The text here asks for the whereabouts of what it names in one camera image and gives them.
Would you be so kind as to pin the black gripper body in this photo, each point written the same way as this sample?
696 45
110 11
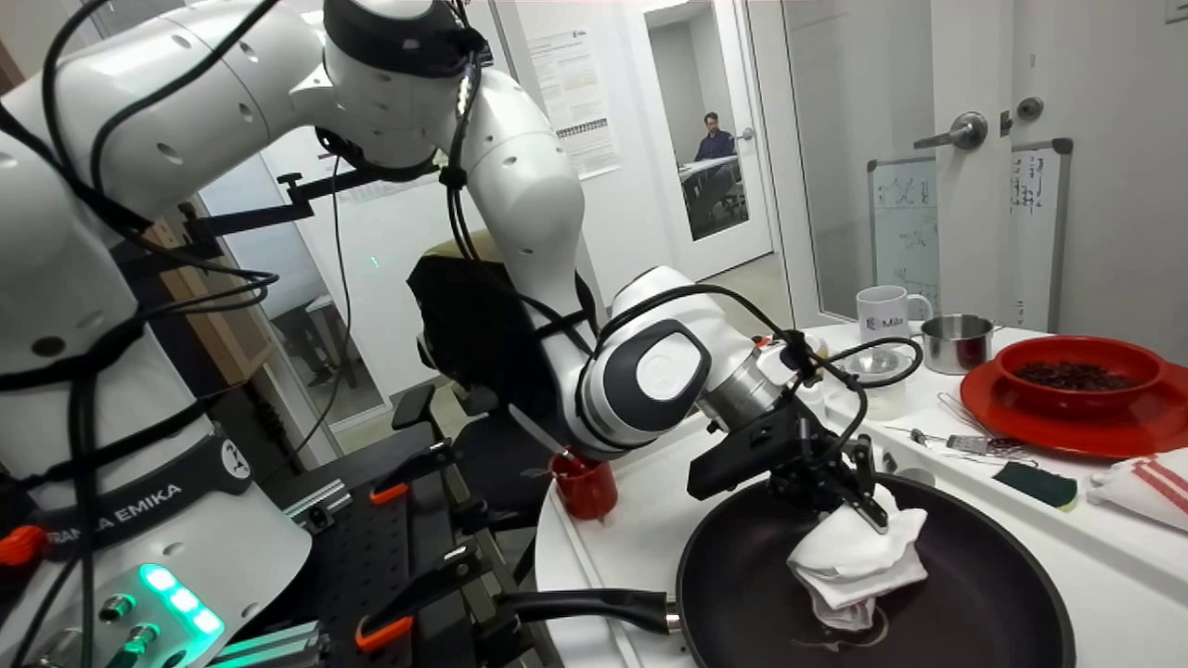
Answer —
821 447

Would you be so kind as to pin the white cloth with red stripes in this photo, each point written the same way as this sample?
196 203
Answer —
1143 494

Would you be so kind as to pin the white paper notice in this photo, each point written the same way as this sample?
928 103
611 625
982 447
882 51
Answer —
579 87

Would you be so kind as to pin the pale green metal bar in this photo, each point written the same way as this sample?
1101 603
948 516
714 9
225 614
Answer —
266 646

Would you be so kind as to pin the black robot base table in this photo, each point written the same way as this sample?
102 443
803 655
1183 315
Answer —
373 557

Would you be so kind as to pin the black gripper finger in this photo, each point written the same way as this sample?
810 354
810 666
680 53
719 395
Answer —
877 499
842 506

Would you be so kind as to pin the standing person dark clothes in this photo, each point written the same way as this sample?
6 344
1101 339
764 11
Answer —
714 138

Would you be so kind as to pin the silver door lock knob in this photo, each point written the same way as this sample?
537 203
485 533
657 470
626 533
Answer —
1021 115

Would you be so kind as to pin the gray door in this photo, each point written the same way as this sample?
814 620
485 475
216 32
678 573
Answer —
1115 208

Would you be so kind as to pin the black frying pan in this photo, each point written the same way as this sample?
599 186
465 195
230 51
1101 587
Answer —
990 594

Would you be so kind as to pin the red bowl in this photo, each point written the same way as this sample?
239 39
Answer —
1078 371

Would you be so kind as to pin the red measuring cup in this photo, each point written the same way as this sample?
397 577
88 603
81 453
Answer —
586 491

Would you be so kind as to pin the white marker pen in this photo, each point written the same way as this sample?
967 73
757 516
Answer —
950 443

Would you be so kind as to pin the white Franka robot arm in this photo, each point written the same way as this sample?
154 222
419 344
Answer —
532 186

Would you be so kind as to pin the steel cup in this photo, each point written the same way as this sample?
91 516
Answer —
955 347

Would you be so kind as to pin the small leaning whiteboard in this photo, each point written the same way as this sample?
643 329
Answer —
903 227
1038 234

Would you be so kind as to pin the black office chair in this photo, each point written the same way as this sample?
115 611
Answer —
477 336

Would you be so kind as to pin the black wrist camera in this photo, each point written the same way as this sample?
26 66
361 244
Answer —
742 457

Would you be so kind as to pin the white towel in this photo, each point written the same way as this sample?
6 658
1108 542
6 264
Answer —
854 562

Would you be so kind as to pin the white mug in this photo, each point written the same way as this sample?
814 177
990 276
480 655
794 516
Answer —
886 321

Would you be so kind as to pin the brown wooden cabinet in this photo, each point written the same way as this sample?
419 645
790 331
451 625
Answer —
235 336

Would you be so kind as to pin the dark green block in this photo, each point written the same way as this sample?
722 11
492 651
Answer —
1038 485

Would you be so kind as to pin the small steel bowl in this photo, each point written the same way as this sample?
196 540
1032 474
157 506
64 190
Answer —
886 365

